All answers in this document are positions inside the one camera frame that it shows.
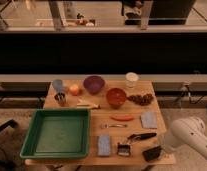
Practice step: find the black eraser block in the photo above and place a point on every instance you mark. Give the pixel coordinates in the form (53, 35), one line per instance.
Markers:
(152, 154)

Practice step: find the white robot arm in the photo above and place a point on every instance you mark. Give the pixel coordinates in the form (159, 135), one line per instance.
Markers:
(189, 131)

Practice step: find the purple bowl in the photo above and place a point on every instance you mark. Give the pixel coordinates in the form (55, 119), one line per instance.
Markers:
(94, 84)

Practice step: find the red bowl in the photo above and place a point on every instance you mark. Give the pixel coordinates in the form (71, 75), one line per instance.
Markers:
(116, 97)

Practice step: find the white cup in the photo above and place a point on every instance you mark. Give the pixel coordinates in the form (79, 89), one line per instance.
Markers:
(131, 79)

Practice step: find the apple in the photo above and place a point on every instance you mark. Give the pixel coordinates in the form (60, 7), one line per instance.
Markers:
(74, 90)

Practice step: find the orange carrot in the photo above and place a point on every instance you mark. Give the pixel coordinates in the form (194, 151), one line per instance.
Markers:
(122, 118)

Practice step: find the metal fork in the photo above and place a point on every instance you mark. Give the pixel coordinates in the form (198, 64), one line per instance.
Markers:
(103, 126)

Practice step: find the bunch of dark grapes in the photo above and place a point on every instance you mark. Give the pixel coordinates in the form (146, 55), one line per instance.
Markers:
(142, 100)

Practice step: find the metal cup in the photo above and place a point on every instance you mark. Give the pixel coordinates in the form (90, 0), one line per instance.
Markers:
(60, 99)

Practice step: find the blue cup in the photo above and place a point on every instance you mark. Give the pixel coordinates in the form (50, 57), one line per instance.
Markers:
(58, 86)

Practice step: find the wooden table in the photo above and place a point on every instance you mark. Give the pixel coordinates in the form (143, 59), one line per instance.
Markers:
(118, 135)

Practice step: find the blue sponge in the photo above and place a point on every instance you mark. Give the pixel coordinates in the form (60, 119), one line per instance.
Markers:
(104, 145)

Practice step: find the grey-blue cloth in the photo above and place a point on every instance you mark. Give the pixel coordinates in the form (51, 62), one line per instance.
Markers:
(148, 120)

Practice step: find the green plastic tray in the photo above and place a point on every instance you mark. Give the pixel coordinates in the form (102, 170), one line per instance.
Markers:
(57, 134)

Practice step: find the black handled peeler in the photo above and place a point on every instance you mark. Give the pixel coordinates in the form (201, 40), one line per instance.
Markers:
(138, 137)

